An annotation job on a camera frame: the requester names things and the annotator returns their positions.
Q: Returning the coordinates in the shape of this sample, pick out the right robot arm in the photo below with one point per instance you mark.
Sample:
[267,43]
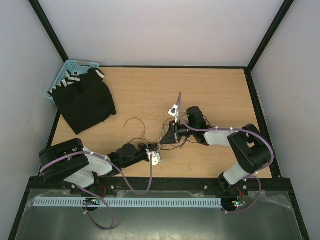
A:
[251,150]

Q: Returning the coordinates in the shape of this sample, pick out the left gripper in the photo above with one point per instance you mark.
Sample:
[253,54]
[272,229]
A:
[151,147]

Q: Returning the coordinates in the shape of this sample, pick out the right black frame post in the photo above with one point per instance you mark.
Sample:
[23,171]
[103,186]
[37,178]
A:
[276,22]

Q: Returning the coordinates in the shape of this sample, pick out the circuit board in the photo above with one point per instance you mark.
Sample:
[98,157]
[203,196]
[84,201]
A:
[91,201]
[239,203]

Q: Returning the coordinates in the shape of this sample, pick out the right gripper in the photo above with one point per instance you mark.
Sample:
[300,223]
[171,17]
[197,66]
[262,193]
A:
[172,136]

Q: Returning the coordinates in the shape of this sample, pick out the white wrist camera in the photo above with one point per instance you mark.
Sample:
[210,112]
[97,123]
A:
[153,157]
[174,112]

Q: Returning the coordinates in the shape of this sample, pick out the black frame post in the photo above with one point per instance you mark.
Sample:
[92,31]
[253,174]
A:
[276,22]
[40,13]

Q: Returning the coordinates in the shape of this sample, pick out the right circuit board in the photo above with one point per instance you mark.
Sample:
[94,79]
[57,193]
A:
[239,203]

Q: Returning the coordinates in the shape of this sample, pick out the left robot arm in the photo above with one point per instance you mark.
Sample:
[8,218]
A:
[72,162]

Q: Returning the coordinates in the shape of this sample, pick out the light blue slotted cable duct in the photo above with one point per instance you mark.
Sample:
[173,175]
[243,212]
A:
[208,203]

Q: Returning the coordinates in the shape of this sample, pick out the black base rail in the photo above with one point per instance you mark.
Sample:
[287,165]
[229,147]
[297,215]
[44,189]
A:
[109,186]

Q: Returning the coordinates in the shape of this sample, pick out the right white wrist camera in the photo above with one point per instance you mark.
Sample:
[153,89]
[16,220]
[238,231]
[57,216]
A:
[174,112]

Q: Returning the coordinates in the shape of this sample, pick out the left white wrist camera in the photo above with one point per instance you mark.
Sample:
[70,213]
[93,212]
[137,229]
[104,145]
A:
[153,157]

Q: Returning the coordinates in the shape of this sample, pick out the left black frame post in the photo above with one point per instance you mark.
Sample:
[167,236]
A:
[40,13]

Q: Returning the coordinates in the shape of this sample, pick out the left circuit board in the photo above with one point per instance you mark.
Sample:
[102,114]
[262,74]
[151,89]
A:
[91,201]

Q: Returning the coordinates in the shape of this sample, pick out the black white striped cloth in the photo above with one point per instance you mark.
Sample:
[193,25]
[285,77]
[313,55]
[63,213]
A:
[72,78]

